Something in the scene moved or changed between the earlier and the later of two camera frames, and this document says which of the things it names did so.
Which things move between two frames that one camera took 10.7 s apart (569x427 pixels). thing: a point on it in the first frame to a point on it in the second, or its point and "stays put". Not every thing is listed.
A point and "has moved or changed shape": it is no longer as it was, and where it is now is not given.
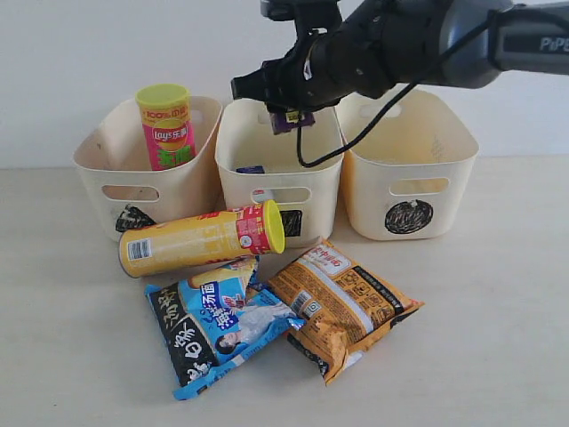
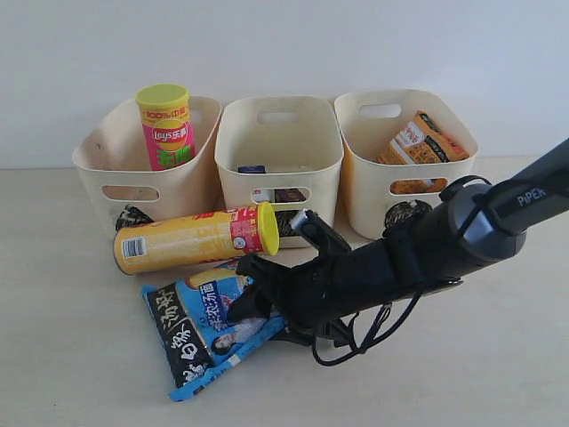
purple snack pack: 285,121 to 288,195
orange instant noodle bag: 344,306 has moved or changed shape
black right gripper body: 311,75 to 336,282
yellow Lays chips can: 256,229 stays put
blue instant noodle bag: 207,322 stays put
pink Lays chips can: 165,113 stays put
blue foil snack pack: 258,169 stays put
